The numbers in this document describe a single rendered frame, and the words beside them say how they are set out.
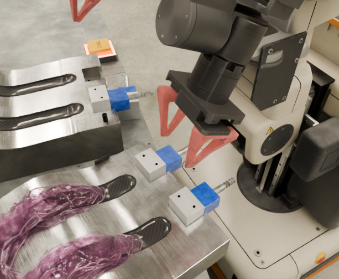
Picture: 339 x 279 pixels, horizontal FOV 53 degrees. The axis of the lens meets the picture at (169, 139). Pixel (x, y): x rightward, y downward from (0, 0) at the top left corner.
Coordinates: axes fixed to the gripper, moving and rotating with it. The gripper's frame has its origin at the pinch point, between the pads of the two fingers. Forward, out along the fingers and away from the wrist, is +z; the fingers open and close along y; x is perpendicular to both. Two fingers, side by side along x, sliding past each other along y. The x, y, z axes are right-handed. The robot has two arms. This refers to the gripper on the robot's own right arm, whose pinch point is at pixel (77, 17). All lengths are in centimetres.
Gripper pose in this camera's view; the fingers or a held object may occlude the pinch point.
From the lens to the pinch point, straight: 81.4
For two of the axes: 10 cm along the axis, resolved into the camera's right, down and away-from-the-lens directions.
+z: -3.9, 7.8, 5.0
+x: 7.8, -0.2, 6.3
